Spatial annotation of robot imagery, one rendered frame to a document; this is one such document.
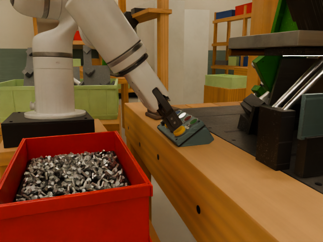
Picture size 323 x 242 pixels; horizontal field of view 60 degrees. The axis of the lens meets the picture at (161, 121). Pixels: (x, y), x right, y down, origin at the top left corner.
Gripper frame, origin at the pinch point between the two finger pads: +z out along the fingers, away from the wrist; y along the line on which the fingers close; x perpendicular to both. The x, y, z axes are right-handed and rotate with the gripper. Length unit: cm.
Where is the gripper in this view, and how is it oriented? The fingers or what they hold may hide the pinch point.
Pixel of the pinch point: (171, 120)
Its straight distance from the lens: 63.3
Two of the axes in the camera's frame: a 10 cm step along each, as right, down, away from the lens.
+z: 5.5, 7.6, 3.6
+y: 3.0, 2.2, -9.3
